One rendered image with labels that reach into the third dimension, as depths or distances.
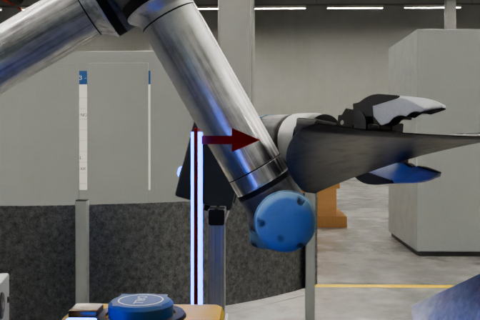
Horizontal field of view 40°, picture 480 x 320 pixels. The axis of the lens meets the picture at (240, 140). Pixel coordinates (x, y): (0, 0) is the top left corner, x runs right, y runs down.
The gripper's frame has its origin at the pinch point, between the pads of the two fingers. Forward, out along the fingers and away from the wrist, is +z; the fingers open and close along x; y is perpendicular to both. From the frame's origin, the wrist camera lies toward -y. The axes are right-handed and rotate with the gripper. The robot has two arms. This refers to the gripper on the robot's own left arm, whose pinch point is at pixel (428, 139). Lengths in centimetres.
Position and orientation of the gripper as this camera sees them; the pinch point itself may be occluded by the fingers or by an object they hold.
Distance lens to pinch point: 74.6
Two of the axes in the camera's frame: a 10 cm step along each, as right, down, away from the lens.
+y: 8.1, 1.0, 5.8
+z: 5.8, 0.0, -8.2
